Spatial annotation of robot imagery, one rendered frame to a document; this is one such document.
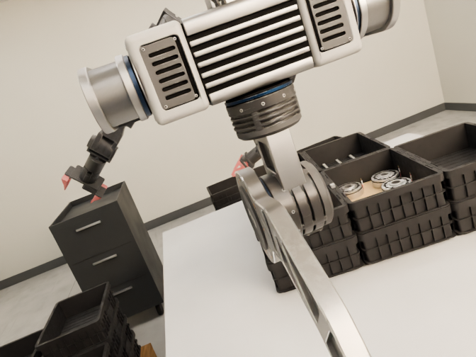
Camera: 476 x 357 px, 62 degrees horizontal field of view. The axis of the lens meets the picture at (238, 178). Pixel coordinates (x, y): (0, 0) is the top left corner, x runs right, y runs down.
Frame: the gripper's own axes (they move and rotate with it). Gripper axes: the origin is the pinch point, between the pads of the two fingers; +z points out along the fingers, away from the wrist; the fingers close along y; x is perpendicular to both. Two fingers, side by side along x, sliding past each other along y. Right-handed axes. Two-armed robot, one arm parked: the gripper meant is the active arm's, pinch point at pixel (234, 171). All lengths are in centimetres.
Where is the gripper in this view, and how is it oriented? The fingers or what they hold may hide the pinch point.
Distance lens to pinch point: 176.3
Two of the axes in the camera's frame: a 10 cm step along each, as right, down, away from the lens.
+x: 6.5, 7.5, 1.4
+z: -7.5, 6.1, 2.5
